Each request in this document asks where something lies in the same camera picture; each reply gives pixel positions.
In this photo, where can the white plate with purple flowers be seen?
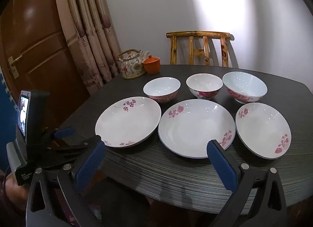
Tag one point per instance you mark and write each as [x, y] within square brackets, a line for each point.
[129, 124]

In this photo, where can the brown wooden door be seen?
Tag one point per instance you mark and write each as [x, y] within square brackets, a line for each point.
[41, 46]

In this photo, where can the small pink patterned bowl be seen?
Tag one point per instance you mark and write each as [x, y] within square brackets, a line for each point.
[161, 87]

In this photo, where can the orange lidded cup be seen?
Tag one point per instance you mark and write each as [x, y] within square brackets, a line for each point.
[151, 65]

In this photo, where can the floral ceramic teapot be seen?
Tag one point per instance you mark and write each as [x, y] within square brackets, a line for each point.
[130, 67]

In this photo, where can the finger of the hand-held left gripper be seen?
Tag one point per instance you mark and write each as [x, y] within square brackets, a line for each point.
[90, 140]
[63, 132]

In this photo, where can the small white pink-flower plate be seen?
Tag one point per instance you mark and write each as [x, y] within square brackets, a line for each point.
[261, 129]

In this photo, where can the wooden chair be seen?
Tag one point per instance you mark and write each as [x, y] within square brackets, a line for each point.
[198, 36]

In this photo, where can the person's left hand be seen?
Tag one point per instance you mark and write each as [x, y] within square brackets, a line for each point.
[14, 195]

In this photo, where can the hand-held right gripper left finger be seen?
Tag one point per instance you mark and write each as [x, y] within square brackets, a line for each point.
[90, 166]

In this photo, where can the beige patterned curtain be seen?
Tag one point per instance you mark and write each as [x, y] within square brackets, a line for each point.
[95, 34]

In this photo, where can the large blue-rimmed pink-flower plate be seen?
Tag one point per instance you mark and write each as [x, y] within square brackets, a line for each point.
[195, 129]

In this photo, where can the large white bowl pink flowers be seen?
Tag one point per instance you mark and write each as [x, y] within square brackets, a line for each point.
[244, 84]

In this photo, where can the white bowl with red roses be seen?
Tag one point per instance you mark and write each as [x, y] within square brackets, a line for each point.
[204, 84]

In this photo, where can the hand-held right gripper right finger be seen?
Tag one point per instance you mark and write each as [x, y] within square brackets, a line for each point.
[221, 166]

